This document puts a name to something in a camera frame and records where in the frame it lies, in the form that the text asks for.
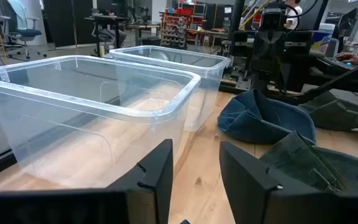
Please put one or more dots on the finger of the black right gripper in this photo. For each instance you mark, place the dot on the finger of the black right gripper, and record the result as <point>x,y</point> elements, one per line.
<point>261,53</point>
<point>278,53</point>

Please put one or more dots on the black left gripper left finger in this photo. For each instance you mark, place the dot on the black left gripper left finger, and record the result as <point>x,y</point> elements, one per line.
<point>148,186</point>

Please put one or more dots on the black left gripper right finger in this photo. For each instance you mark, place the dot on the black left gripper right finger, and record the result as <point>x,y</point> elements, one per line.
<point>247,186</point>

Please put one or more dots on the olive green cap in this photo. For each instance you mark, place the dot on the olive green cap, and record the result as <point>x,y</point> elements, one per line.
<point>337,118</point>
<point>300,158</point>

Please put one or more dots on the blue denim cap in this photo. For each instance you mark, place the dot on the blue denim cap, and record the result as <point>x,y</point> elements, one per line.
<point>253,121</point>

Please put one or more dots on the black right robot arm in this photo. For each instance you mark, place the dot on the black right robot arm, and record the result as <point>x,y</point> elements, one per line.
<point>303,71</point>

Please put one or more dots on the person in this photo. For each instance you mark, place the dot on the person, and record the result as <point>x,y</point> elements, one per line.
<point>292,17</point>

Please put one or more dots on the clear plastic bin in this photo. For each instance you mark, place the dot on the clear plastic bin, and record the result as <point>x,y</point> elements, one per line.
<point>89,140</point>
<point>210,67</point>

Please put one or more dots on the white blue bucket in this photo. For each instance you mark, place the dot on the white blue bucket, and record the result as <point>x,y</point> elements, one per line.
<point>322,37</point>

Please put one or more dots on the red parts shelf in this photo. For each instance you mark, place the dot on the red parts shelf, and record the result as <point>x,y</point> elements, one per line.
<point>179,28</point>

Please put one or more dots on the person's hand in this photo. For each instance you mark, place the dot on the person's hand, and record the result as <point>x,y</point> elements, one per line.
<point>351,58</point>

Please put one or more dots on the black monitor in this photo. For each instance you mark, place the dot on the black monitor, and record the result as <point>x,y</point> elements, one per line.
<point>348,18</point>

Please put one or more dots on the black desk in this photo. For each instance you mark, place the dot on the black desk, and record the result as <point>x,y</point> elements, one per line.
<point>110,19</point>

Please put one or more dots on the office chair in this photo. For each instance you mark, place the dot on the office chair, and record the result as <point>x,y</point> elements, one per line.
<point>23,32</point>

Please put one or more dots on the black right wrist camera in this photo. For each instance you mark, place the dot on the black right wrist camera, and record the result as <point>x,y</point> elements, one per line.
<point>273,19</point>

